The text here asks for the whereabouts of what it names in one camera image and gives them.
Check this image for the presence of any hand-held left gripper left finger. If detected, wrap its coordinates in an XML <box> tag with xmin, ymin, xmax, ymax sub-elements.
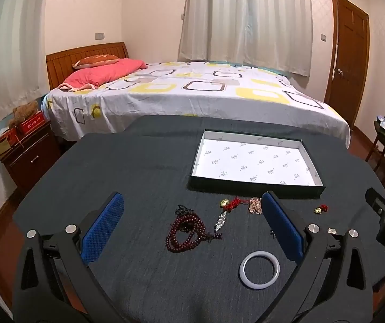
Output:
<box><xmin>12</xmin><ymin>192</ymin><xmax>125</xmax><ymax>323</ymax></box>

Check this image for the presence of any shallow white-lined box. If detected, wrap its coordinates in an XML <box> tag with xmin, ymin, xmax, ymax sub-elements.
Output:
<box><xmin>187</xmin><ymin>129</ymin><xmax>325</xmax><ymax>200</ymax></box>

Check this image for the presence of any wooden nightstand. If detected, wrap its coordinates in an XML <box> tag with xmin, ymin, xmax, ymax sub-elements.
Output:
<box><xmin>2</xmin><ymin>119</ymin><xmax>62</xmax><ymax>194</ymax></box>

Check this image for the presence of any red gift box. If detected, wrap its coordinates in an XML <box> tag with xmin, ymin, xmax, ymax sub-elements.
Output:
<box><xmin>16</xmin><ymin>111</ymin><xmax>47</xmax><ymax>135</ymax></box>

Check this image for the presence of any dark red bead bracelet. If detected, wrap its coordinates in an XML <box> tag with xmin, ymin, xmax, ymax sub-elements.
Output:
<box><xmin>166</xmin><ymin>211</ymin><xmax>223</xmax><ymax>253</ymax></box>

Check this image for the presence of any white bangle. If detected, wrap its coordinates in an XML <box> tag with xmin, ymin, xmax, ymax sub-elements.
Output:
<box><xmin>239</xmin><ymin>251</ymin><xmax>280</xmax><ymax>290</ymax></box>

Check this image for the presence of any silver pendant with red cord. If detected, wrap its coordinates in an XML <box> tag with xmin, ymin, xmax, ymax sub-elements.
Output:
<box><xmin>214</xmin><ymin>197</ymin><xmax>250</xmax><ymax>233</ymax></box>

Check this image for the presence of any brown teddy bear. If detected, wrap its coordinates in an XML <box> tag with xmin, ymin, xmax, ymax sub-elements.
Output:
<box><xmin>9</xmin><ymin>101</ymin><xmax>40</xmax><ymax>128</ymax></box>

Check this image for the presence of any wooden headboard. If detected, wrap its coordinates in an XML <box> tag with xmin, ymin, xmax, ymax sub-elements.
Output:
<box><xmin>45</xmin><ymin>42</ymin><xmax>129</xmax><ymax>91</ymax></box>

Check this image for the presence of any wooden door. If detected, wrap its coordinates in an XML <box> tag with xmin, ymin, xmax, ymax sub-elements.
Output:
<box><xmin>323</xmin><ymin>0</ymin><xmax>370</xmax><ymax>128</ymax></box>

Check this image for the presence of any pink pillow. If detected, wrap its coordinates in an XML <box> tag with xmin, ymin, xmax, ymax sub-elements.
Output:
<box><xmin>58</xmin><ymin>58</ymin><xmax>148</xmax><ymax>91</ymax></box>

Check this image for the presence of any white lace curtain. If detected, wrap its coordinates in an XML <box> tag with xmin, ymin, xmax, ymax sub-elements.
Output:
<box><xmin>0</xmin><ymin>0</ymin><xmax>50</xmax><ymax>138</ymax></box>

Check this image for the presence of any orange cushion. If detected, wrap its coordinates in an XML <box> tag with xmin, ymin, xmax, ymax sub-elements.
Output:
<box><xmin>72</xmin><ymin>54</ymin><xmax>119</xmax><ymax>69</ymax></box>

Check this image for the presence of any bed with patterned sheet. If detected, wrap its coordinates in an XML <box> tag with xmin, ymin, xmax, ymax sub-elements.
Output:
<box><xmin>41</xmin><ymin>60</ymin><xmax>351</xmax><ymax>149</ymax></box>

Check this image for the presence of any stack of flat boxes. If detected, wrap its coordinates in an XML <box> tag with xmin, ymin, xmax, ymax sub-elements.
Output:
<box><xmin>0</xmin><ymin>131</ymin><xmax>22</xmax><ymax>157</ymax></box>

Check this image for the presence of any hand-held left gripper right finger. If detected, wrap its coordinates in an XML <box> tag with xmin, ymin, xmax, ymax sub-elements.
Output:
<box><xmin>261</xmin><ymin>190</ymin><xmax>375</xmax><ymax>323</ymax></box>

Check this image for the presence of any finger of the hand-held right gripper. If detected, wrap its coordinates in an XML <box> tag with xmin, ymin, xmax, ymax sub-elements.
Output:
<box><xmin>365</xmin><ymin>187</ymin><xmax>385</xmax><ymax>226</ymax></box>

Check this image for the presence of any pink crystal bracelet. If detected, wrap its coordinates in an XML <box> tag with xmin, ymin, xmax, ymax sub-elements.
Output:
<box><xmin>248</xmin><ymin>197</ymin><xmax>263</xmax><ymax>215</ymax></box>

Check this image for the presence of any white window curtain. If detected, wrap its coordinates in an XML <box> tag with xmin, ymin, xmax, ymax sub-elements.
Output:
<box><xmin>178</xmin><ymin>0</ymin><xmax>312</xmax><ymax>76</ymax></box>

